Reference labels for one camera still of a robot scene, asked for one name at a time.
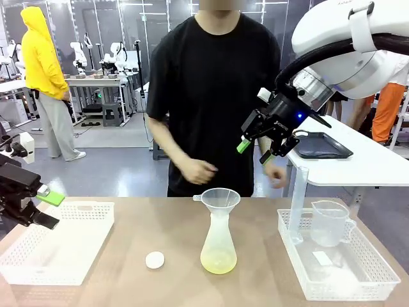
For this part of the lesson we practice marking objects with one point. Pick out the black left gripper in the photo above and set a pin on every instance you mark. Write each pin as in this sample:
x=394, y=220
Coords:
x=14, y=188

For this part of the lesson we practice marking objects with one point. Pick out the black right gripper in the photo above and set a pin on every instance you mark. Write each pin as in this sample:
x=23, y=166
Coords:
x=284, y=112

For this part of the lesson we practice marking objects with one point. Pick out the clear graduated cylinder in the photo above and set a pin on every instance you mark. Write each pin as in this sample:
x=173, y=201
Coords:
x=298, y=204

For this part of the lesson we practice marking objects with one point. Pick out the clear plastic funnel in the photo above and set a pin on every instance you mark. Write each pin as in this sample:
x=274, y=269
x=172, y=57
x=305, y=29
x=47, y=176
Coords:
x=217, y=199

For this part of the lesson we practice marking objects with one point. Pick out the white round cap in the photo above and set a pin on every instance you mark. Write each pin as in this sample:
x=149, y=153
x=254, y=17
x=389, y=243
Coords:
x=155, y=260

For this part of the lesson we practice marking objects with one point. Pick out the translucent conical flask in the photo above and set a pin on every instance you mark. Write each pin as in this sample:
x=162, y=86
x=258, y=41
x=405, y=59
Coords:
x=219, y=252

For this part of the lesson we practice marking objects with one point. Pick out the white perforated plastic basket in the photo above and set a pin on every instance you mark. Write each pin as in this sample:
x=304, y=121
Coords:
x=345, y=284
x=64, y=243

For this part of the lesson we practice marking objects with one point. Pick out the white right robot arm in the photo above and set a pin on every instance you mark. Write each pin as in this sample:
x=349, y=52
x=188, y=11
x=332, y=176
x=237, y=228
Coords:
x=329, y=28

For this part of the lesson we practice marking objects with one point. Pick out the person's right forearm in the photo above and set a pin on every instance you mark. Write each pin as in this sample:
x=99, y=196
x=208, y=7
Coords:
x=166, y=140

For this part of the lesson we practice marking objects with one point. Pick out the person's left hand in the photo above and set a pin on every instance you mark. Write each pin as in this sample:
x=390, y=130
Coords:
x=276, y=176

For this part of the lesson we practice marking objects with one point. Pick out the person's right hand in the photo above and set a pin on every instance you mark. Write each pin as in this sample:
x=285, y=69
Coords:
x=198, y=171

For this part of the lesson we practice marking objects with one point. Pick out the person in black t-shirt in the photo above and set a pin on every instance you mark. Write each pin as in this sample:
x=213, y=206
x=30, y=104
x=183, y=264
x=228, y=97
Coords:
x=207, y=96

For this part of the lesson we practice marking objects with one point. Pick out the mannequin in orange coat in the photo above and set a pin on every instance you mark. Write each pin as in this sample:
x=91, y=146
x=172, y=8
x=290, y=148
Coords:
x=358, y=112

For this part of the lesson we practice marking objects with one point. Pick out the clear plastic measuring jug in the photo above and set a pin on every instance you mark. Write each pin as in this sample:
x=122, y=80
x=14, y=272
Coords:
x=329, y=224

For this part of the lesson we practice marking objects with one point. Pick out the grey plastic stool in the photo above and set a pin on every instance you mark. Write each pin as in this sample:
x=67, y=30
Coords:
x=158, y=150

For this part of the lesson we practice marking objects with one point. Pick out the grey step stool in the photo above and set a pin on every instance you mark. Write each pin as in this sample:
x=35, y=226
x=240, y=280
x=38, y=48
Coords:
x=112, y=113

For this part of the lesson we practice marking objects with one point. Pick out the mannequin with orange skirt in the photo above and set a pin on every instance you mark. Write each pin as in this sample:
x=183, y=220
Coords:
x=386, y=108

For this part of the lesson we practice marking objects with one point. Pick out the long white desk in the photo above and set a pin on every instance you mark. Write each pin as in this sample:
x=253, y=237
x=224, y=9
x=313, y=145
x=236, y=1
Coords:
x=12, y=86

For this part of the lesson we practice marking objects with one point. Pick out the white rectangular label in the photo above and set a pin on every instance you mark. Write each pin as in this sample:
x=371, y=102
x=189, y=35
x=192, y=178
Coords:
x=322, y=258

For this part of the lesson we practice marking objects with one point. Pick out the white background desk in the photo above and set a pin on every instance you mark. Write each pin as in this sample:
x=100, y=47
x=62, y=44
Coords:
x=96, y=82

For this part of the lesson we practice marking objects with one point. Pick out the person in yellow hoodie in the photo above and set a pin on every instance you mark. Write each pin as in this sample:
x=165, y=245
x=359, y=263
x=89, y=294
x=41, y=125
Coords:
x=41, y=64

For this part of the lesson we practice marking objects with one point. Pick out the black tripod pole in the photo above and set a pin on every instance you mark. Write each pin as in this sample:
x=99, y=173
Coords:
x=139, y=70

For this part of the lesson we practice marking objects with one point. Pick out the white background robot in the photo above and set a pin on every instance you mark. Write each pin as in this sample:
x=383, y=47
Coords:
x=78, y=54
x=16, y=54
x=118, y=54

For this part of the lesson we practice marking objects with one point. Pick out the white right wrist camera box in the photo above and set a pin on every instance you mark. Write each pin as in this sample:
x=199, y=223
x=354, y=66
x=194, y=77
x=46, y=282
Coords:
x=264, y=94

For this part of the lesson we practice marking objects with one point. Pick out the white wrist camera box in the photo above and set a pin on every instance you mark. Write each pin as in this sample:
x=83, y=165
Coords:
x=28, y=145
x=264, y=94

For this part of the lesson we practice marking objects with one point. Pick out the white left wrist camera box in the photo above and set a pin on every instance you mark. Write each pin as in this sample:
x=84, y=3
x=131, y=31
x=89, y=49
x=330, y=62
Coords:
x=28, y=145

